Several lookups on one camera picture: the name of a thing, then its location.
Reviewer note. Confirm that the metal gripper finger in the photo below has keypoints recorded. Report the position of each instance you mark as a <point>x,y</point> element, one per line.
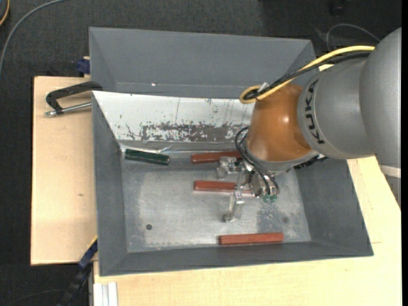
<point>227,165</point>
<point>235,206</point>

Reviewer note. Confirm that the red-brown flat block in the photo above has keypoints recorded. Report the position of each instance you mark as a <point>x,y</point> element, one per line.
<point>213,186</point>
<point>250,238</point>
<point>207,157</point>

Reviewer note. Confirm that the grey metal bin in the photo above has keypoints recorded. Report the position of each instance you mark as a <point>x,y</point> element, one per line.
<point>178,212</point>

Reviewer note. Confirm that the dark green flat block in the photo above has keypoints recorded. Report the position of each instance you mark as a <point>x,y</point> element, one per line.
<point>146,157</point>

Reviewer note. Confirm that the pale wood board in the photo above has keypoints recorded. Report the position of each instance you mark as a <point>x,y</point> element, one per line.
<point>60,171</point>

